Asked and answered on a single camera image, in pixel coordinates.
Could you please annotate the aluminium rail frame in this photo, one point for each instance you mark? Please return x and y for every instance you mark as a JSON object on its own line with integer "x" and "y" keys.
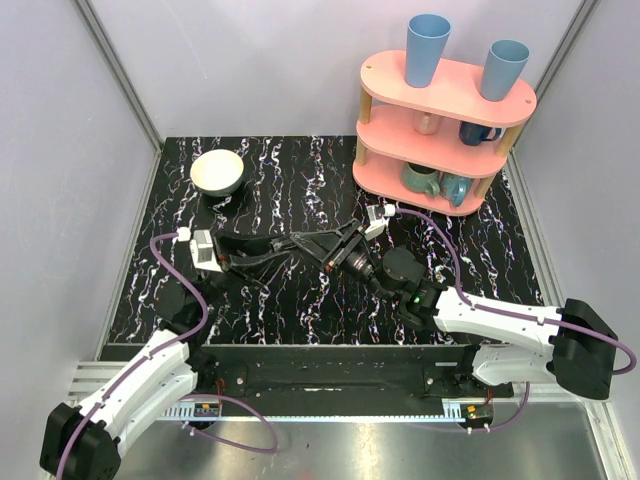
{"x": 169, "y": 381}

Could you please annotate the pink mug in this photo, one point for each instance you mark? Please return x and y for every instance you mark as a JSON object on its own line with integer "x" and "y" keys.
{"x": 426, "y": 123}

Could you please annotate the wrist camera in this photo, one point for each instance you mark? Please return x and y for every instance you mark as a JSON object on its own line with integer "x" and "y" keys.
{"x": 201, "y": 248}
{"x": 378, "y": 219}

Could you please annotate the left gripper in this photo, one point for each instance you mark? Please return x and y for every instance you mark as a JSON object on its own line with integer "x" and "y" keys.
{"x": 223, "y": 255}

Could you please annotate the light blue mug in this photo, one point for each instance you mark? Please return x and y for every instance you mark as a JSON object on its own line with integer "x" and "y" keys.
{"x": 455, "y": 188}

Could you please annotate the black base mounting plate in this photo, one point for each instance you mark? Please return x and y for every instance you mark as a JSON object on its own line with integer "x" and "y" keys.
{"x": 297, "y": 379}

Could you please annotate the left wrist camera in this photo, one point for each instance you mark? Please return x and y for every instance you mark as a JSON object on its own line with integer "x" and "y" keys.
{"x": 201, "y": 248}

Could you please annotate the pink three-tier shelf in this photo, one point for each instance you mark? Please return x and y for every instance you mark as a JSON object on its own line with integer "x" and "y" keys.
{"x": 386, "y": 139}

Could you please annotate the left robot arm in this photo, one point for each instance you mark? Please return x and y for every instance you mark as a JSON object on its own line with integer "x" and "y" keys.
{"x": 101, "y": 461}

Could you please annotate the dark blue mug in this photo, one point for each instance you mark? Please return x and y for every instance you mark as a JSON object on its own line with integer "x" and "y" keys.
{"x": 472, "y": 134}

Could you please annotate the tall blue cup left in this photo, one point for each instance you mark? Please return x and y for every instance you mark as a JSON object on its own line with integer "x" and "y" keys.
{"x": 427, "y": 35}

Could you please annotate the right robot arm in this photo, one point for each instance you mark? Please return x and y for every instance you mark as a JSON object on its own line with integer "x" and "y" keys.
{"x": 569, "y": 345}

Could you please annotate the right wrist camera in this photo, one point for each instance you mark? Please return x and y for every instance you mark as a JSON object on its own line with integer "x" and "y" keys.
{"x": 378, "y": 219}

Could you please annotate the tall blue cup right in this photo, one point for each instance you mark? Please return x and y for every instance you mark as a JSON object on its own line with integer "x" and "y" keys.
{"x": 505, "y": 61}

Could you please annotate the tall blue cup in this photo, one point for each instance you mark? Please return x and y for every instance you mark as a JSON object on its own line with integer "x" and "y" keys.
{"x": 427, "y": 35}
{"x": 505, "y": 61}

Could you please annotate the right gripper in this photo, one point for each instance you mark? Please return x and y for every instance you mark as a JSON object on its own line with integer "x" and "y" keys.
{"x": 336, "y": 245}

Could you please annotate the green glazed mug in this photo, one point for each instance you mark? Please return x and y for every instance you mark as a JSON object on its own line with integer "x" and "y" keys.
{"x": 421, "y": 179}

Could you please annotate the white ceramic bowl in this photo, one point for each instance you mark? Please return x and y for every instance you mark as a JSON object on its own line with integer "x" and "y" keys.
{"x": 217, "y": 173}

